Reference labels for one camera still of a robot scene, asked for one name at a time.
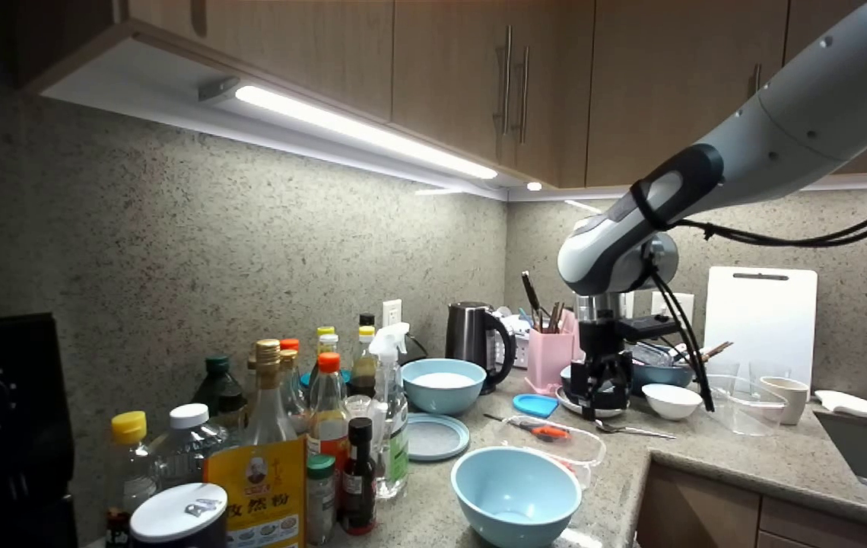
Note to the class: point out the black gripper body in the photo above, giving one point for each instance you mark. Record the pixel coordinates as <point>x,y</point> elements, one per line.
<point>603,369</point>

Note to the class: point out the clear plastic lunch box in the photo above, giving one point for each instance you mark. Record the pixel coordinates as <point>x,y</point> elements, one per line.
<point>582,464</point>

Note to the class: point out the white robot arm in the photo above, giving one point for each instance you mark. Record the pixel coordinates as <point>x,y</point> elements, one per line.
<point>807,110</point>

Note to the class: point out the small white bowl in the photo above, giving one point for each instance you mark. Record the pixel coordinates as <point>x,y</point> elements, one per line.
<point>671,403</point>

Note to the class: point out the small light blue bowl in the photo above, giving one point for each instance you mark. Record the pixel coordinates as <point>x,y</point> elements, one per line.
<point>511,501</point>

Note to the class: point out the large light blue bowl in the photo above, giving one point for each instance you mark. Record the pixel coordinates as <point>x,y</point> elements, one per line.
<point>441,393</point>

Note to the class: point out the pink utensil holder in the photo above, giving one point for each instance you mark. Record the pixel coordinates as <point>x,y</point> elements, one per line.
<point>547,360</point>

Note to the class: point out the white plastic bag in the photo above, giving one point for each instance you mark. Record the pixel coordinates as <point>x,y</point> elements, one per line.
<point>516,336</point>

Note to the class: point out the clear measuring cup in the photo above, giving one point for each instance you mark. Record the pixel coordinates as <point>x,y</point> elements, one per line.
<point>741,412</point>

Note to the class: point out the brown lower cabinet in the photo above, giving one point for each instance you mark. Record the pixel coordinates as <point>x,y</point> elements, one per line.
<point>695,513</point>

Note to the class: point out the black electric kettle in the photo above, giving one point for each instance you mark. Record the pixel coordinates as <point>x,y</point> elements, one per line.
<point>472,338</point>

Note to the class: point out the light blue plate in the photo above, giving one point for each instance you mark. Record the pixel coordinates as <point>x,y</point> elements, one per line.
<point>441,440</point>

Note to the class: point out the white cutting board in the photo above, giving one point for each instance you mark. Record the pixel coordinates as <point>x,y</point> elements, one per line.
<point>761,325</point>

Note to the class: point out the white mug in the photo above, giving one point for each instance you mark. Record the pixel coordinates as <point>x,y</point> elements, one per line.
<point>786,403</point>

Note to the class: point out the clear spray bottle green label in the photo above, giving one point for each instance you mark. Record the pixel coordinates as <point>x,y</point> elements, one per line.
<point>390,458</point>

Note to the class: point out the dark bottle yellow cap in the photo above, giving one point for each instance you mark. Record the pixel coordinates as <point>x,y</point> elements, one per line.
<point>364,368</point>

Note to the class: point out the white cloth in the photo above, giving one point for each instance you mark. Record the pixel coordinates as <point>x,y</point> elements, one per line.
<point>845,403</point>

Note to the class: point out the small dark sauce bottle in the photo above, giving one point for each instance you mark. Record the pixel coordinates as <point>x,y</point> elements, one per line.
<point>356,489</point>

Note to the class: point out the orange cap sauce bottle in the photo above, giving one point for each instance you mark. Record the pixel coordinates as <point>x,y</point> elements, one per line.
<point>292,378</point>
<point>330,418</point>

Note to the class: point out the pale bottle yellow cap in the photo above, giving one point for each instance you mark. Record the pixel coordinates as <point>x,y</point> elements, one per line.
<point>327,338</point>

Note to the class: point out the green cap jar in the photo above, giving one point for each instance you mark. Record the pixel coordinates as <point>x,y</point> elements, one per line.
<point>319,503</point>

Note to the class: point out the long under cabinet light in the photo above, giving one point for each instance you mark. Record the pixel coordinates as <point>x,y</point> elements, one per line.
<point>360,129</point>

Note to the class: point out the yellow label bottle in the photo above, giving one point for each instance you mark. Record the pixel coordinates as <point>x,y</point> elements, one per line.
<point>258,489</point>

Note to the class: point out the dark green bottle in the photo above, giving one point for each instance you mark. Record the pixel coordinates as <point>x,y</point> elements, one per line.
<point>219,390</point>

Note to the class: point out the white cap clear bottle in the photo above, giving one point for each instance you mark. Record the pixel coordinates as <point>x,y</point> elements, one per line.
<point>189,434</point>

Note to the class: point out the white lid jar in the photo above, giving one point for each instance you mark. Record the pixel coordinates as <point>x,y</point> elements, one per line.
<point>176,513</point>

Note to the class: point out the yellow cap clear bottle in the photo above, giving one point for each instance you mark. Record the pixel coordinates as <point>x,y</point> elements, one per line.
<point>131,447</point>

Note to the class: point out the black kitchen appliance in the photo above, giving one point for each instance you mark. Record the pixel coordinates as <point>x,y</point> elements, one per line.
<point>8,437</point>

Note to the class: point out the wide white wall switch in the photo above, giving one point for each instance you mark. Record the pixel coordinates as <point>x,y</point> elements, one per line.
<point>682,305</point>

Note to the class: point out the white wall outlet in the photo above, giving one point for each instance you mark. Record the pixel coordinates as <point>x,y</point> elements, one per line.
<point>394,311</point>

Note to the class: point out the brown wall cabinet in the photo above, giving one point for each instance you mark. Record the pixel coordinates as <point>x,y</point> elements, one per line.
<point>350,51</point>
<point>654,82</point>

